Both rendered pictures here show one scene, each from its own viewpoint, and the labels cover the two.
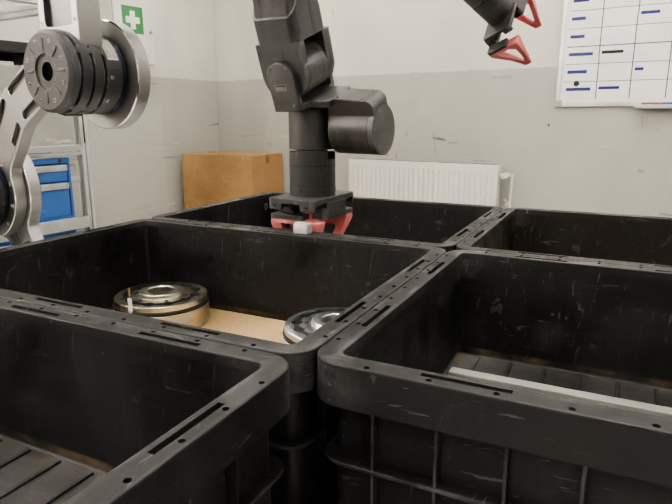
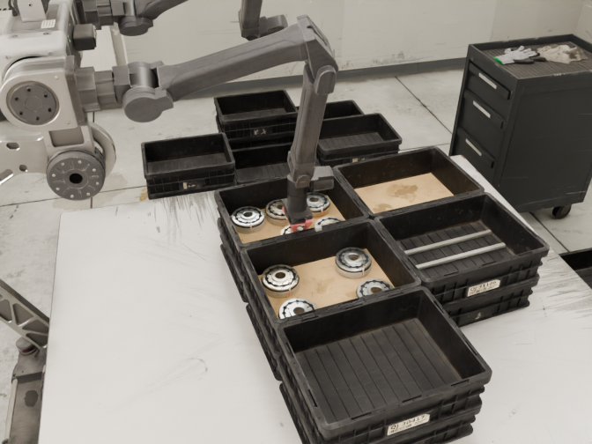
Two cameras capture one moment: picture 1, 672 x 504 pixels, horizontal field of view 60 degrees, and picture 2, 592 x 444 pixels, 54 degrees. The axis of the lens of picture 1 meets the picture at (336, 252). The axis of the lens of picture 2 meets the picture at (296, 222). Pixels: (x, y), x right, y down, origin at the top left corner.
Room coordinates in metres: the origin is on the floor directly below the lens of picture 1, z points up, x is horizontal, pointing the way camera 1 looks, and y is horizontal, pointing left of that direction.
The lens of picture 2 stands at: (-0.21, 1.02, 1.94)
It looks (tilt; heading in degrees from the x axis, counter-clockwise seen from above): 37 degrees down; 314
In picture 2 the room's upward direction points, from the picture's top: straight up
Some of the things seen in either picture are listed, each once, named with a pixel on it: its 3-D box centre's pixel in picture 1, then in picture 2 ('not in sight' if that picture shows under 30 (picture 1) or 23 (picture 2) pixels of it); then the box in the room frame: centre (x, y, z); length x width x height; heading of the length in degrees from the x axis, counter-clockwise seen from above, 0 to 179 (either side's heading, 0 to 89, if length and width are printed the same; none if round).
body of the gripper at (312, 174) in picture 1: (312, 179); (297, 201); (0.72, 0.03, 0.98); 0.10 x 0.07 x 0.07; 151
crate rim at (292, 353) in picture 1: (192, 272); (328, 269); (0.51, 0.13, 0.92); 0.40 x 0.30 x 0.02; 64
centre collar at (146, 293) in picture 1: (161, 292); (280, 276); (0.63, 0.20, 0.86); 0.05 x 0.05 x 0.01
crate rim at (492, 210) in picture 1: (336, 220); (289, 206); (0.78, 0.00, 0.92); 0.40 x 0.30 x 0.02; 64
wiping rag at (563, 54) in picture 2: not in sight; (561, 51); (0.75, -1.90, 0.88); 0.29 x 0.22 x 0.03; 58
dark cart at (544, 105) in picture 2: not in sight; (525, 136); (0.78, -1.77, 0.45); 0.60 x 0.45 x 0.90; 58
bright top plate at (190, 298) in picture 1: (161, 296); (280, 277); (0.63, 0.20, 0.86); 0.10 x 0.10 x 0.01
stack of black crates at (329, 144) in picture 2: not in sight; (350, 169); (1.31, -0.99, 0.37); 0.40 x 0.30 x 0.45; 59
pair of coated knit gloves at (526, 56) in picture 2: not in sight; (516, 55); (0.90, -1.71, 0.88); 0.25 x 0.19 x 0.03; 58
